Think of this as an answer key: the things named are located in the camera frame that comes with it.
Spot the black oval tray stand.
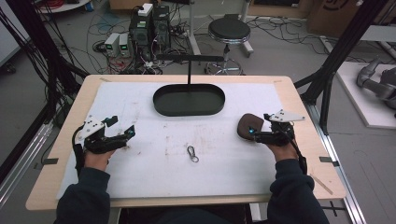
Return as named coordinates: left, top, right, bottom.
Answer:
left=152, top=53, right=226, bottom=118

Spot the white table mat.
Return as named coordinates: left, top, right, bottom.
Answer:
left=56, top=81, right=285, bottom=200

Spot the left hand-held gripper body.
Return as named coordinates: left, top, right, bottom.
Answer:
left=76, top=115, right=129, bottom=155

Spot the person's right hand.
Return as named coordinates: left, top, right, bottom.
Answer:
left=266, top=141, right=301, bottom=163

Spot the white floor board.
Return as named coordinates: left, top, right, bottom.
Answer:
left=335, top=61, right=396, bottom=131

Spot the white desk leg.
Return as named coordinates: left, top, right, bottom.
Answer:
left=186, top=0, right=203, bottom=56
left=239, top=0, right=255, bottom=59

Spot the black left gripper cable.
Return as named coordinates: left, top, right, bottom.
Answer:
left=71, top=123, right=87, bottom=176

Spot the black round stool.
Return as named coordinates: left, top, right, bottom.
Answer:
left=205, top=16, right=252, bottom=77

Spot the white box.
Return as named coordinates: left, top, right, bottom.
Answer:
left=136, top=2, right=154, bottom=18

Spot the aluminium rail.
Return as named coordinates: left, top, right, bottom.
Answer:
left=0, top=121, right=54, bottom=208
left=304, top=103, right=368, bottom=224

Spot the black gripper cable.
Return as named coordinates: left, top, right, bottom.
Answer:
left=279, top=129, right=308, bottom=175
left=71, top=123, right=87, bottom=176

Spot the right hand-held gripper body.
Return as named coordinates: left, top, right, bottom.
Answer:
left=263, top=108, right=306, bottom=147

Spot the thin wooden stick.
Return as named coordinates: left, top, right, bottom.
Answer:
left=310, top=173, right=334, bottom=196

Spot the grey power supply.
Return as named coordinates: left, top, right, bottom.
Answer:
left=103, top=32, right=121, bottom=59
left=118, top=33, right=131, bottom=59

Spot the black computer tower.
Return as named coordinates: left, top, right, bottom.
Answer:
left=151, top=5, right=171, bottom=52
left=128, top=11, right=154, bottom=61

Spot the tangle of floor cables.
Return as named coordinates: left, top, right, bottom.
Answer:
left=62, top=3, right=194, bottom=76

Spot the silver keychain clasp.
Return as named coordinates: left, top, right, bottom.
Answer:
left=186, top=145, right=200, bottom=163

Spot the person's left hand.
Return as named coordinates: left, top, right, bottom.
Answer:
left=83, top=148, right=117, bottom=173

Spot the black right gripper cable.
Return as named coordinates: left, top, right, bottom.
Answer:
left=279, top=129, right=308, bottom=175

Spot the black frame post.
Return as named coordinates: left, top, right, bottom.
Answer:
left=293, top=0, right=389, bottom=135
left=5, top=0, right=90, bottom=125

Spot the brown pouch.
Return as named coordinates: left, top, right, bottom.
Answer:
left=236, top=113, right=265, bottom=142

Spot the person's lap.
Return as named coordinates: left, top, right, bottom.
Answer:
left=120, top=204, right=251, bottom=224

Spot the round white table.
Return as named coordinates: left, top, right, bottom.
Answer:
left=33, top=0, right=92, bottom=15

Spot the cardboard box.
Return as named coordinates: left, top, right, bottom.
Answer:
left=305, top=0, right=396, bottom=39

